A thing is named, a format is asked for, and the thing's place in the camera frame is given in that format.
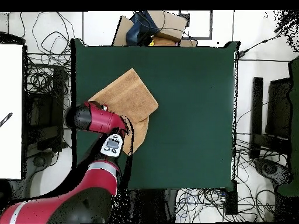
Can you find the orange terry towel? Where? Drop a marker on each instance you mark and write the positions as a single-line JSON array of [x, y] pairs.
[[130, 98]]

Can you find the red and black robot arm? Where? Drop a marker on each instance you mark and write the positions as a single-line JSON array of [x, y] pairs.
[[100, 119]]

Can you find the flat brown cardboard sheet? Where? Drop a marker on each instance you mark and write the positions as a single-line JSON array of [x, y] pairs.
[[122, 30]]

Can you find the black equipment stand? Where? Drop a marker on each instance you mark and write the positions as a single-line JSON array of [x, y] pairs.
[[44, 112]]

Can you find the blue garment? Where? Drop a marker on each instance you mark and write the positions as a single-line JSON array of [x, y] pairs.
[[137, 30]]

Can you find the white panel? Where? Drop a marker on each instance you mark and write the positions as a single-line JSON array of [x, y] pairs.
[[10, 105]]

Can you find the dark green table cloth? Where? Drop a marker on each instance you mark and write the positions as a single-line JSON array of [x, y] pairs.
[[186, 116]]

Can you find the striped black rod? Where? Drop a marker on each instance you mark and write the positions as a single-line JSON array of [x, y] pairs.
[[6, 119]]

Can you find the brown cardboard box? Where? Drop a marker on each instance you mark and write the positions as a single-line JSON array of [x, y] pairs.
[[170, 23]]

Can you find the black upright bar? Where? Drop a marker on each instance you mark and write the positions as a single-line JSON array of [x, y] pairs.
[[257, 105]]

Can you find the black box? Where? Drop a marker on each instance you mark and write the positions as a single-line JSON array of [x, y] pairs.
[[231, 200]]

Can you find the black pedestal leg with foot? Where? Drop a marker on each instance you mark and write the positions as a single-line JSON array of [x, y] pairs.
[[271, 169], [38, 161]]

